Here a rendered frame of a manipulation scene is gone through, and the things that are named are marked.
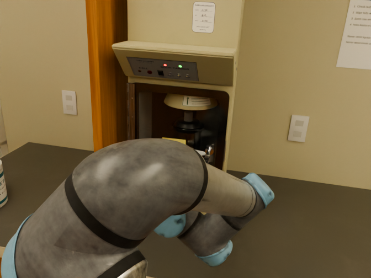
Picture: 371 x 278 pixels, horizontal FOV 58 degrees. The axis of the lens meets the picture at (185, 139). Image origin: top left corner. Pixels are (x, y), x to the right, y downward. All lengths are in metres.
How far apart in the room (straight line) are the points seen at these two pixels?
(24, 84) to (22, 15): 0.32
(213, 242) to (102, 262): 0.39
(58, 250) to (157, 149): 0.15
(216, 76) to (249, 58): 0.49
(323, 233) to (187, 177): 0.89
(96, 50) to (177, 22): 0.24
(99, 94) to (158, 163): 0.65
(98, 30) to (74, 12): 0.63
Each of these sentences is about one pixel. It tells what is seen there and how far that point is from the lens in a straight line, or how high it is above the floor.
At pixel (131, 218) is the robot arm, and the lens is 0.36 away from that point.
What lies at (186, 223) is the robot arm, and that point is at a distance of 0.72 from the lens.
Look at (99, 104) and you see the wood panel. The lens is 1.01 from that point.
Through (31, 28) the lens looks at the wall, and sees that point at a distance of 1.72.
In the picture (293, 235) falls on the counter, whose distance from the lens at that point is 1.18.
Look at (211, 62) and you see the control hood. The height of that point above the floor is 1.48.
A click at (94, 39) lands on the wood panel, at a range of 0.98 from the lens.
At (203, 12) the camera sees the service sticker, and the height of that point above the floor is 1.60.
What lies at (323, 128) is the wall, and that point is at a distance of 1.49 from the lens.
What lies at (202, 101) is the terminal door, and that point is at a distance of 0.99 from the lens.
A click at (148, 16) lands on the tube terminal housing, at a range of 1.01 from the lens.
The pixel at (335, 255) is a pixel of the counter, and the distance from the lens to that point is 1.16.
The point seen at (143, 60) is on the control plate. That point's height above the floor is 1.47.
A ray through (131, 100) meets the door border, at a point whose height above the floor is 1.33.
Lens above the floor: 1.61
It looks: 22 degrees down
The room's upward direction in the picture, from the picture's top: 3 degrees clockwise
